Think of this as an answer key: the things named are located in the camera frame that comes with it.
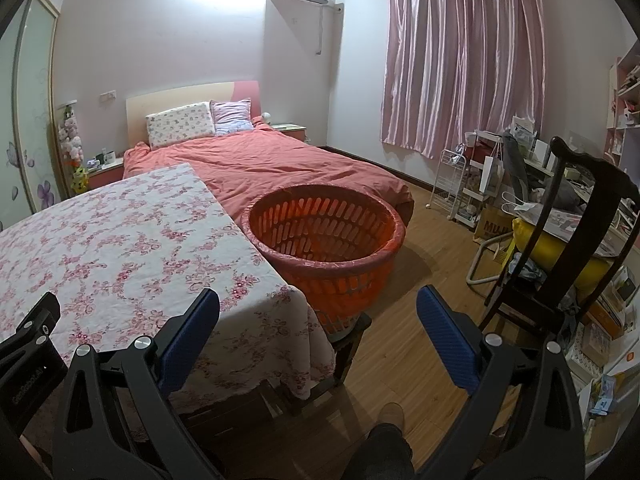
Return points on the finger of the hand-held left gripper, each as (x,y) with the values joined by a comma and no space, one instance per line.
(35,330)

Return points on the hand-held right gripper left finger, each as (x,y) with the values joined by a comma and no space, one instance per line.
(187,340)

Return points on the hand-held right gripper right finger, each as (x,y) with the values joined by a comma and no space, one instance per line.
(447,340)

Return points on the orange plastic basket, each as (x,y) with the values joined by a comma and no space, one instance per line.
(330,270)

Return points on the brown slipper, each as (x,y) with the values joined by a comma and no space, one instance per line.
(391,412)

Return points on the dark wooden stool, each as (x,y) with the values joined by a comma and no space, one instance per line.
(350,345)

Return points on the floral tablecloth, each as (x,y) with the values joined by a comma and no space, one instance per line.
(140,240)

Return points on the brown paper bag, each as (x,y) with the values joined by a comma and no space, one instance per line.
(492,225)

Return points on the person's leg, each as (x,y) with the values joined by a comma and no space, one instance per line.
(385,452)

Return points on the yellow cushion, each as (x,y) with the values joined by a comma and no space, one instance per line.
(560,255)

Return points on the white storage trolley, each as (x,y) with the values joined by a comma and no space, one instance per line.
(472,200)

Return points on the dark wooden chair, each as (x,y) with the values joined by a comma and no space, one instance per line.
(545,220)

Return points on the pile of boxes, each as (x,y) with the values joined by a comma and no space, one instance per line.
(605,350)

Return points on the white paper bag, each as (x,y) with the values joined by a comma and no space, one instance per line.
(492,175)

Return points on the pink nightstand with mug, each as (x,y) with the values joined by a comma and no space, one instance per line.
(107,175)

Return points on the grey jacket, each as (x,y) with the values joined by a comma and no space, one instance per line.
(515,165)

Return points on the plush toy bunch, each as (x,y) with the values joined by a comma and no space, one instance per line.
(72,140)

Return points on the red duvet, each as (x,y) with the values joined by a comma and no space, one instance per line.
(280,165)

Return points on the floral pillow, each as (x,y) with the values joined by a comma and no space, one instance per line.
(180,125)

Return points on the flower print wardrobe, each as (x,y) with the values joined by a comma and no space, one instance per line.
(30,110)

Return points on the pink striped pillow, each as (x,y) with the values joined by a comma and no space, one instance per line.
(232,117)

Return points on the pink nightstand with books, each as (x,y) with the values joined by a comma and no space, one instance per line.
(290,132)

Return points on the round white lamp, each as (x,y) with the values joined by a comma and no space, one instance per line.
(267,117)

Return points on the beige pink bed headboard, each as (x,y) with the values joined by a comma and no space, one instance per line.
(185,95)

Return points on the pink curtain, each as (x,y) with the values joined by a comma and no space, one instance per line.
(460,60)

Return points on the white metal tube frame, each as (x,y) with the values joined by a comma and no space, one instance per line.
(475,270)

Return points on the wall socket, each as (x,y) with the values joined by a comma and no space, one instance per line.
(108,95)

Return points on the wall bookshelf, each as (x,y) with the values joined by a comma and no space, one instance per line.
(625,105)

